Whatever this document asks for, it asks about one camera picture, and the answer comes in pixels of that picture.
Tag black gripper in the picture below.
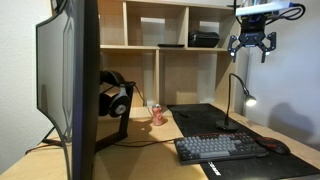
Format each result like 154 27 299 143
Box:
227 14 278 64

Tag black zippered case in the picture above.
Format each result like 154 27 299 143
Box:
187 30 221 48

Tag black monitor stand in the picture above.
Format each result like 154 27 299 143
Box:
41 81 137 154

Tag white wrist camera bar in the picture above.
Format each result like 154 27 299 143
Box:
234 0 293 17

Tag black keyboard cable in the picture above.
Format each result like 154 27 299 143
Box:
113 137 177 148

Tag black desk mat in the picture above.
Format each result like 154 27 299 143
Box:
166 103 320 180

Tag black gooseneck desk lamp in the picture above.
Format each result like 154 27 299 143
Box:
215 73 258 132

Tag black curved monitor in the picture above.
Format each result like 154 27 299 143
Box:
35 0 101 180

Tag flat black device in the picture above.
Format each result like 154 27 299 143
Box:
157 43 186 48

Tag black and red mouse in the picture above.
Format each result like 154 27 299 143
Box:
254 135 292 156

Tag red soda can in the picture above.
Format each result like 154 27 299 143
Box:
151 104 165 127

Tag wooden cubby shelf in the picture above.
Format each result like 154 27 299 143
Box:
49 0 249 115

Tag black and silver headphones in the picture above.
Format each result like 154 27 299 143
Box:
98 69 132 118

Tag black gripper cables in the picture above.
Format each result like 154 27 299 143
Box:
265 2 306 26

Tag red cable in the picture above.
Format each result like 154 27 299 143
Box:
24 141 64 156

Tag black and grey keyboard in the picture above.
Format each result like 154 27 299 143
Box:
173 132 270 166

